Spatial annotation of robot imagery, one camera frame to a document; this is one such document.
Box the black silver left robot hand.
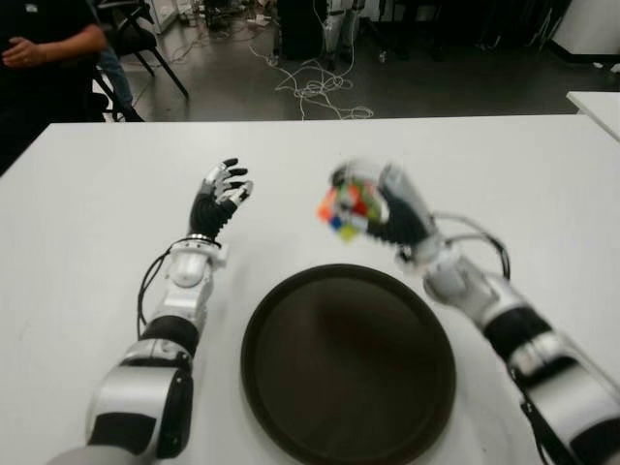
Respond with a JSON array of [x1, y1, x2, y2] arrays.
[[187, 157, 256, 242]]

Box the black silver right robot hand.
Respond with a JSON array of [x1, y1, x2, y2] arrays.
[[329, 158, 440, 261]]

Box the multicoloured Rubik's cube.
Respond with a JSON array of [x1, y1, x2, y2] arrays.
[[317, 177, 388, 244]]

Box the dark brown round plate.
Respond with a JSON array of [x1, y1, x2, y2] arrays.
[[240, 263, 457, 465]]

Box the black chair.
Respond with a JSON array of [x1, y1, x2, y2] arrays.
[[91, 0, 190, 122]]

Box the white framed glass case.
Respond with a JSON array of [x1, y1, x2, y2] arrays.
[[144, 0, 178, 35]]

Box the white side table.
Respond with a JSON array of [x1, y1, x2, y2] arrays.
[[565, 90, 620, 146]]

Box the seated person in black shirt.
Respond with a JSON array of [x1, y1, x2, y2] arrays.
[[0, 0, 146, 175]]

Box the white cabinet with black base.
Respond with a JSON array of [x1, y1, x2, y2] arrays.
[[551, 0, 620, 67]]

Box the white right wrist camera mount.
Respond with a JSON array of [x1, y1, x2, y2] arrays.
[[394, 244, 420, 277]]

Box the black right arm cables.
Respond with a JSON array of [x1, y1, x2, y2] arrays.
[[433, 210, 512, 282]]

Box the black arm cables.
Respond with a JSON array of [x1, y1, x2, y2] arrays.
[[433, 210, 512, 282], [137, 241, 178, 338]]

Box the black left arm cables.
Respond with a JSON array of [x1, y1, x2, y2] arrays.
[[137, 241, 178, 338]]

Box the white tangled floor cable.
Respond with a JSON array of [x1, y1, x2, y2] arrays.
[[249, 43, 374, 121]]

